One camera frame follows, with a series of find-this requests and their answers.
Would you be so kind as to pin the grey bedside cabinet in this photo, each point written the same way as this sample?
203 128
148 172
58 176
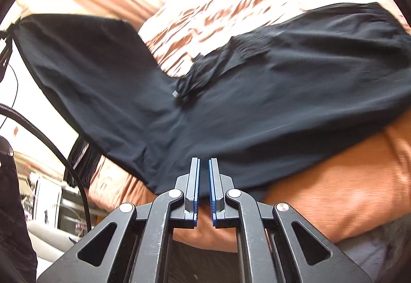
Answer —
48 196

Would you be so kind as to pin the brown blanket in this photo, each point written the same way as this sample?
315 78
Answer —
321 199

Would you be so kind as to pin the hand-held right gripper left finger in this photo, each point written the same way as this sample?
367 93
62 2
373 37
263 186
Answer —
196 180

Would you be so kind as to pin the pile of folded black clothes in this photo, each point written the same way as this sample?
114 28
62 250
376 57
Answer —
83 161

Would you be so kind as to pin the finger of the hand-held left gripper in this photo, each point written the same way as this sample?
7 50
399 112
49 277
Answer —
4 55

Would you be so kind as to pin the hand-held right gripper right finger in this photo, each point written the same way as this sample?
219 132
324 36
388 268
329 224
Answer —
212 180

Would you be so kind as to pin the black pants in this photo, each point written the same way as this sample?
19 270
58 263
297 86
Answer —
257 93

